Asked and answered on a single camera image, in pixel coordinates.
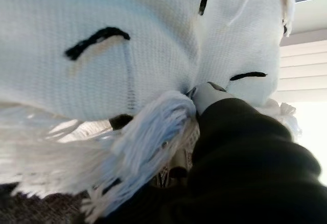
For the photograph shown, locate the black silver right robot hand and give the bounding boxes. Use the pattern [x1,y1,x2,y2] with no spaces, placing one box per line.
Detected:
[102,81,327,224]

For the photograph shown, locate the white fringed cushion black dashes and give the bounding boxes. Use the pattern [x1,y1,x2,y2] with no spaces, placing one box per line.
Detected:
[0,0,303,224]

